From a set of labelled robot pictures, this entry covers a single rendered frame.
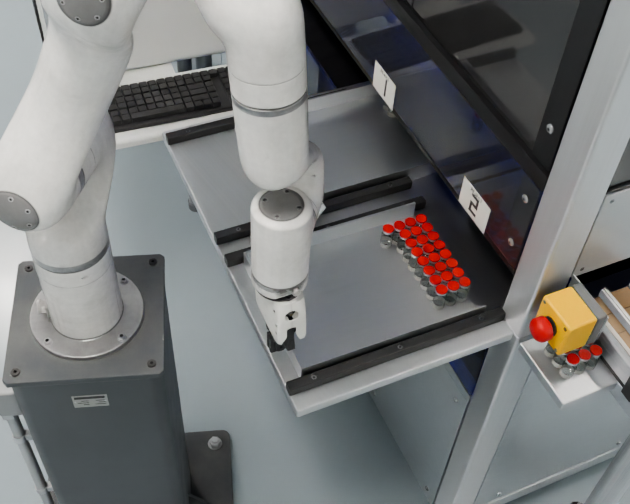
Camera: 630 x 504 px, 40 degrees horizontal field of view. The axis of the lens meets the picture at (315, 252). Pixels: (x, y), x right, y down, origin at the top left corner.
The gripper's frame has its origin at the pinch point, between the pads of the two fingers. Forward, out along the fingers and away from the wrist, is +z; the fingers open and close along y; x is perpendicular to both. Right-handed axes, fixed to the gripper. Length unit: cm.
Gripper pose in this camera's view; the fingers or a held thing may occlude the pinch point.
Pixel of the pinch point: (277, 339)
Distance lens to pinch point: 141.5
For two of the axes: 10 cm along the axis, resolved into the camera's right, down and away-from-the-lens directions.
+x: -9.1, 2.8, -3.0
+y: -4.1, -7.1, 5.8
